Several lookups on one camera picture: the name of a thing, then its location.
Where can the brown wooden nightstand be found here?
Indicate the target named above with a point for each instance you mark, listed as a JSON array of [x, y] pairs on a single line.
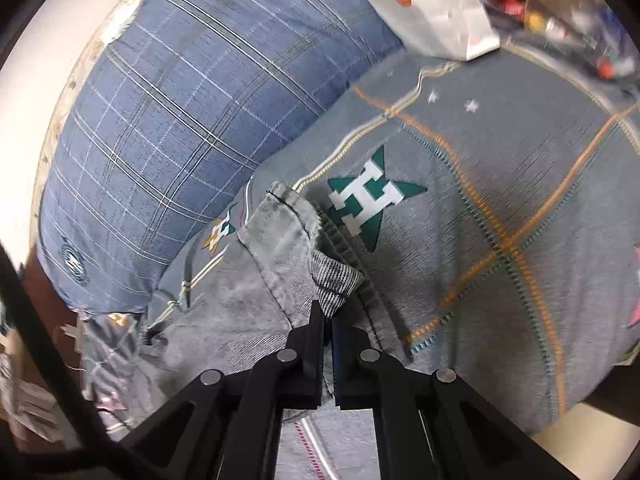
[[45, 285]]

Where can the grey printed bedsheet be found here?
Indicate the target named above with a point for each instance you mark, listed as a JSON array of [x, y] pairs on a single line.
[[500, 185]]

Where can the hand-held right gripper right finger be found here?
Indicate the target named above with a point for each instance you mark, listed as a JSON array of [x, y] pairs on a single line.
[[342, 360]]

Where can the grey denim pants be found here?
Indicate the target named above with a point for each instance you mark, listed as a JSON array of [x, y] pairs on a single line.
[[260, 270]]

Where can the white plastic bag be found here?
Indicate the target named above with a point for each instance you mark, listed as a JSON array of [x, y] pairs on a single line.
[[425, 5]]

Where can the clear plastic bag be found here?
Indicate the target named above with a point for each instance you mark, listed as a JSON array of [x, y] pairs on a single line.
[[575, 15]]

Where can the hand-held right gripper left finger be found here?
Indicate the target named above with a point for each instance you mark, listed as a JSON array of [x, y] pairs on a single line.
[[312, 355]]

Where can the blue plaid pillow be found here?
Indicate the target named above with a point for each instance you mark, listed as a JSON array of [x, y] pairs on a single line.
[[175, 110]]

